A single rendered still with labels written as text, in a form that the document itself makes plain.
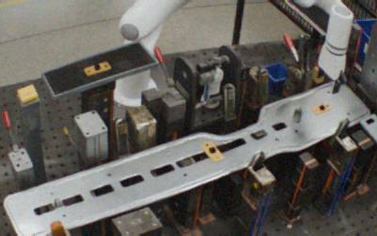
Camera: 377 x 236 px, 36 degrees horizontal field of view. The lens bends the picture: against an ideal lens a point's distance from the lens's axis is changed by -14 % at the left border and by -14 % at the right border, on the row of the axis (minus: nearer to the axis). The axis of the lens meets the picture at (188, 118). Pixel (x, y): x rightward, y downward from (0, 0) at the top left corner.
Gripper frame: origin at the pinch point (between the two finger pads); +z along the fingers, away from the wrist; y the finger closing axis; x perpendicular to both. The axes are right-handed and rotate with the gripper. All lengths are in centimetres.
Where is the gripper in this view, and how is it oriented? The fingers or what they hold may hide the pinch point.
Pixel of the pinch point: (327, 82)
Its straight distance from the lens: 219.2
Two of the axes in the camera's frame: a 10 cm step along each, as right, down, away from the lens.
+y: 5.1, 6.1, -6.1
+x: 8.6, -2.9, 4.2
